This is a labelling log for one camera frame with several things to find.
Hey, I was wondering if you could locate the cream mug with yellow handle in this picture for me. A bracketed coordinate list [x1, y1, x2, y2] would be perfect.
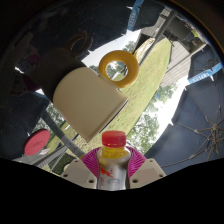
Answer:
[52, 49, 140, 144]

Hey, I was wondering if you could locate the blue umbrella with light trim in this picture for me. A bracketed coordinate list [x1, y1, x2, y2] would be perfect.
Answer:
[186, 46, 224, 86]

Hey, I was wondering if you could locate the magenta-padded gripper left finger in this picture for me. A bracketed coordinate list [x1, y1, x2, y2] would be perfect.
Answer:
[60, 146, 101, 190]

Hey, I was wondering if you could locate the red-capped clear drink bottle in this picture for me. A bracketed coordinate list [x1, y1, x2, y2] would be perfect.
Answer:
[95, 130, 132, 192]

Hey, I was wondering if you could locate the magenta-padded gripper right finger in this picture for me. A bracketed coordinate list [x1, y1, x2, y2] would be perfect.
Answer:
[126, 146, 167, 190]

